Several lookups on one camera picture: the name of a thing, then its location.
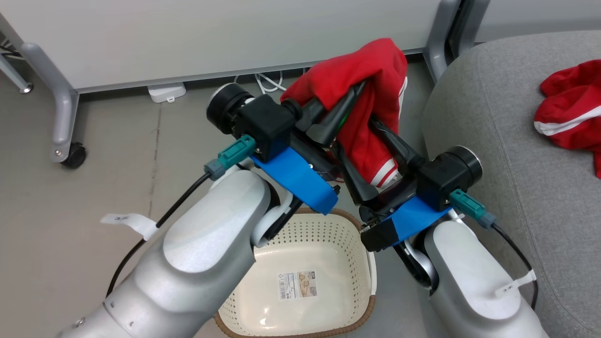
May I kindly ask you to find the white left cable tag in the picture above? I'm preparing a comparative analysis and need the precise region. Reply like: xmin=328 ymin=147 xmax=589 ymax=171
xmin=100 ymin=212 xmax=158 ymax=241

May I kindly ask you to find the teal right cable connector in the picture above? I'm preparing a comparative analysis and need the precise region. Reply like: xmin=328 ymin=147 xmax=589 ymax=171
xmin=449 ymin=188 xmax=498 ymax=230

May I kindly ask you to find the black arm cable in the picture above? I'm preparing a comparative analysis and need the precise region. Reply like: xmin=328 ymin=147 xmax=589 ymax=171
xmin=105 ymin=173 xmax=213 ymax=299
xmin=490 ymin=223 xmax=540 ymax=311

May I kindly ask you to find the red garment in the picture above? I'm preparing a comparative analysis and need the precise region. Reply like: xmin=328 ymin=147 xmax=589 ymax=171
xmin=280 ymin=38 xmax=408 ymax=190
xmin=534 ymin=59 xmax=601 ymax=179

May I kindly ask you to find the white right cable tag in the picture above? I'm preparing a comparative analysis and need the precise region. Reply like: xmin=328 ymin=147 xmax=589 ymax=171
xmin=494 ymin=269 xmax=537 ymax=299

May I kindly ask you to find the white coiled cable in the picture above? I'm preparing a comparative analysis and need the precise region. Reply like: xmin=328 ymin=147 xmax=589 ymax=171
xmin=233 ymin=70 xmax=285 ymax=94

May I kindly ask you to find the grey partition post with foot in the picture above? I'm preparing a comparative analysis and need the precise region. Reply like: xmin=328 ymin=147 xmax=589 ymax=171
xmin=423 ymin=0 xmax=463 ymax=84

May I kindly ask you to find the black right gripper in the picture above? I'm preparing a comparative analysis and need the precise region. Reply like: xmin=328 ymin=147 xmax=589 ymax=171
xmin=335 ymin=119 xmax=426 ymax=252

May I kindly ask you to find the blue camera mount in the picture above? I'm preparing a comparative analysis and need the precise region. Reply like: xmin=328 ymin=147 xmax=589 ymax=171
xmin=251 ymin=147 xmax=339 ymax=215
xmin=387 ymin=194 xmax=454 ymax=246

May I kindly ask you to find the teal left cable connector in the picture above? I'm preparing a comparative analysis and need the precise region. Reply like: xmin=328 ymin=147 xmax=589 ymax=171
xmin=204 ymin=135 xmax=257 ymax=182

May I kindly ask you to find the cream perforated laundry basket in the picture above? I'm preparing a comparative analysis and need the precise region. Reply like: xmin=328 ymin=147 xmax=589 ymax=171
xmin=214 ymin=207 xmax=378 ymax=338

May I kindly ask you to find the printed basket sticker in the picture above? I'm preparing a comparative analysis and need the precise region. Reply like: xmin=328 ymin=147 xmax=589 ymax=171
xmin=278 ymin=269 xmax=319 ymax=301

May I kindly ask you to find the white power strip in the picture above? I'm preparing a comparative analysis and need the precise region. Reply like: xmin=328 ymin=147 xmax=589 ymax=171
xmin=147 ymin=82 xmax=187 ymax=104

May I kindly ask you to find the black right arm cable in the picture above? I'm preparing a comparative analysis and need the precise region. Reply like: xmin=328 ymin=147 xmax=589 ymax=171
xmin=490 ymin=223 xmax=540 ymax=311

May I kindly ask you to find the blue right camera mount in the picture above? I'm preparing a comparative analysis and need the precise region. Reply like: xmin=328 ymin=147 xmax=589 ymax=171
xmin=387 ymin=194 xmax=454 ymax=246

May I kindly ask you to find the grey fabric sofa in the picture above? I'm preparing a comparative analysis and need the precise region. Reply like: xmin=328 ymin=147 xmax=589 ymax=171
xmin=421 ymin=31 xmax=601 ymax=338

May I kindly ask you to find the teal cable connector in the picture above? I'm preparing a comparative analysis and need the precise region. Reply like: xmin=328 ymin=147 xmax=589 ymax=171
xmin=449 ymin=188 xmax=498 ymax=230
xmin=204 ymin=135 xmax=257 ymax=182

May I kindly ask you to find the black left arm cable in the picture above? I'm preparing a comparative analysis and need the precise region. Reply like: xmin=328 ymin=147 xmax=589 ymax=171
xmin=105 ymin=173 xmax=213 ymax=299

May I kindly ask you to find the large white partition panel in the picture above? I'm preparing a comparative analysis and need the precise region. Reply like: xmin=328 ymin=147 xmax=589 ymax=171
xmin=0 ymin=0 xmax=445 ymax=92

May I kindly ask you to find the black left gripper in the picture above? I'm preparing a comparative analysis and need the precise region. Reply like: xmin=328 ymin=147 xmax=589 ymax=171
xmin=288 ymin=80 xmax=369 ymax=184

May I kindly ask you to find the black caster wheel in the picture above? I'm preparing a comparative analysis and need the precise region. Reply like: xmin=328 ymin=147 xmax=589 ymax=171
xmin=60 ymin=142 xmax=88 ymax=170

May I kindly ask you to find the white cable tag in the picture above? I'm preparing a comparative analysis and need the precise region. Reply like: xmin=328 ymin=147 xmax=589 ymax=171
xmin=494 ymin=269 xmax=537 ymax=299
xmin=100 ymin=212 xmax=158 ymax=241

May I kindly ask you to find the grey bent partition leg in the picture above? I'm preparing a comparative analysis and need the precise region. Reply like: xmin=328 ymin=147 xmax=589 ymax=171
xmin=21 ymin=42 xmax=80 ymax=163

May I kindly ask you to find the thin grey leg with round foot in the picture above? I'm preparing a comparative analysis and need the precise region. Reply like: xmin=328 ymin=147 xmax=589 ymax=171
xmin=0 ymin=51 xmax=34 ymax=94

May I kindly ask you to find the blue left camera mount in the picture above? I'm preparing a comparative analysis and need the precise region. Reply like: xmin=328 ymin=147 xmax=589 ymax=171
xmin=251 ymin=147 xmax=339 ymax=215

